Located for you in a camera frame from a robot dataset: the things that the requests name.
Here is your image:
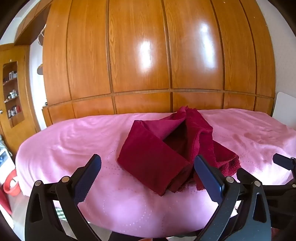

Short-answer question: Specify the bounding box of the red plastic bucket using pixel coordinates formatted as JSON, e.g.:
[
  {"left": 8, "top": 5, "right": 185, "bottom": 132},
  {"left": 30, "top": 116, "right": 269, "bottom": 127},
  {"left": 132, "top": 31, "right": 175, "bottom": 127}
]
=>
[{"left": 2, "top": 169, "right": 22, "bottom": 195}]

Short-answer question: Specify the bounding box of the wooden cabinet with shelf niche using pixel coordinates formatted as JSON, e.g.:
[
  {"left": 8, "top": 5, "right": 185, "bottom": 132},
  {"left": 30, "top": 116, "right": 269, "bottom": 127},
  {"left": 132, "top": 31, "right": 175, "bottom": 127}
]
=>
[{"left": 0, "top": 44, "right": 42, "bottom": 160}]

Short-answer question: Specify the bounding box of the green checked cloth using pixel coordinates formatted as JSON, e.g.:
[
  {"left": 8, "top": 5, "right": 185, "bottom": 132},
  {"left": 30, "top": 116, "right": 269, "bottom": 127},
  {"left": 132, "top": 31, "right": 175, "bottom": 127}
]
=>
[{"left": 55, "top": 207, "right": 68, "bottom": 222}]

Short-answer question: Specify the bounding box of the pink bed blanket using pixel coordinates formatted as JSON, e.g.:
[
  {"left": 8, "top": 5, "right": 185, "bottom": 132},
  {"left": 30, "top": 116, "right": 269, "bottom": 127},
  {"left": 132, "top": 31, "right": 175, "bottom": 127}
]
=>
[{"left": 15, "top": 107, "right": 296, "bottom": 240}]

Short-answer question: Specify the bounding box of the wooden panelled wardrobe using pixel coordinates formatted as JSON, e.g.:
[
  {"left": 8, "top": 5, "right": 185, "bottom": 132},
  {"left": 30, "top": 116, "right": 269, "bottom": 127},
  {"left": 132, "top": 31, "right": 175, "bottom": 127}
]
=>
[{"left": 14, "top": 0, "right": 276, "bottom": 127}]

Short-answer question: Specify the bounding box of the white appliance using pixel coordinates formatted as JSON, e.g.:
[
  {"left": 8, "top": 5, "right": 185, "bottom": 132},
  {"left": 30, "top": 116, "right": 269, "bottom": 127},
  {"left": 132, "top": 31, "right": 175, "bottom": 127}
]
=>
[{"left": 0, "top": 148, "right": 16, "bottom": 180}]

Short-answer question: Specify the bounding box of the white board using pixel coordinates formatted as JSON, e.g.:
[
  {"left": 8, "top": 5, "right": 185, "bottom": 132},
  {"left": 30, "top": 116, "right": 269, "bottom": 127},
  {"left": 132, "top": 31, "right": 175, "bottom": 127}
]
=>
[{"left": 272, "top": 91, "right": 296, "bottom": 128}]

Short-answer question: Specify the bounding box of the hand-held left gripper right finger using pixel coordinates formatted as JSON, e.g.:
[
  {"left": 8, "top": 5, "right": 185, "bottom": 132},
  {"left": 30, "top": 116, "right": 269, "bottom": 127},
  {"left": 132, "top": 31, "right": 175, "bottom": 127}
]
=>
[{"left": 194, "top": 155, "right": 271, "bottom": 241}]

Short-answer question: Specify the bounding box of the group of small bottles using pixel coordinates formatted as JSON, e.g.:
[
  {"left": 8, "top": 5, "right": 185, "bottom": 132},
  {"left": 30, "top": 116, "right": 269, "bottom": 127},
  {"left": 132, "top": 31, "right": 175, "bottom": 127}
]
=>
[{"left": 4, "top": 71, "right": 22, "bottom": 118}]

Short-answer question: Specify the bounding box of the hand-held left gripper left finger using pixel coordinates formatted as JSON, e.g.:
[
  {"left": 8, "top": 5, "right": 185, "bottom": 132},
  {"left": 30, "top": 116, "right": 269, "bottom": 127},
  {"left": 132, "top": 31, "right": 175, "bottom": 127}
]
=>
[{"left": 24, "top": 154, "right": 102, "bottom": 241}]

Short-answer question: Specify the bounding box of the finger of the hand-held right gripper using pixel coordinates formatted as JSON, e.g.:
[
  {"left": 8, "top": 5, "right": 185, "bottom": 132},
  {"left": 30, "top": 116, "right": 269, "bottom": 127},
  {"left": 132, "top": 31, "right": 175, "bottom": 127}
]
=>
[
  {"left": 272, "top": 153, "right": 296, "bottom": 171},
  {"left": 236, "top": 168, "right": 255, "bottom": 184}
]

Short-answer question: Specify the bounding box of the red cloth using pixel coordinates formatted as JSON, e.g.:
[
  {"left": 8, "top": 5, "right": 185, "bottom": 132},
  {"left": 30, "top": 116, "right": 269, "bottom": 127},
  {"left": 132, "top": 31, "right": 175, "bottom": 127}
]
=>
[{"left": 0, "top": 191, "right": 13, "bottom": 216}]

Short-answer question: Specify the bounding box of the dark red garment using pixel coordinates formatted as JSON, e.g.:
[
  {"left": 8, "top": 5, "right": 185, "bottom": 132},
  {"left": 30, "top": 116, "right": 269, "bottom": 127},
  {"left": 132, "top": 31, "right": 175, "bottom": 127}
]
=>
[{"left": 117, "top": 105, "right": 241, "bottom": 197}]

